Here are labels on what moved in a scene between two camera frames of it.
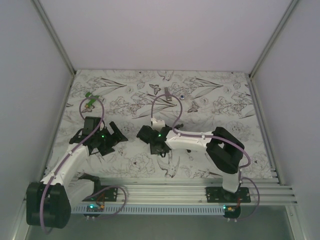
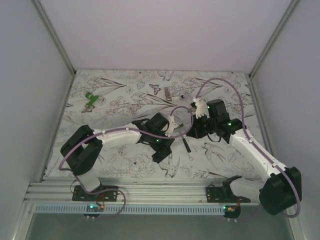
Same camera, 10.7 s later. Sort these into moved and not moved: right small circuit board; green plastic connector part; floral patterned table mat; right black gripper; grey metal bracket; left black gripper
Moved: right black gripper; left black gripper
Not moved: floral patterned table mat; right small circuit board; grey metal bracket; green plastic connector part
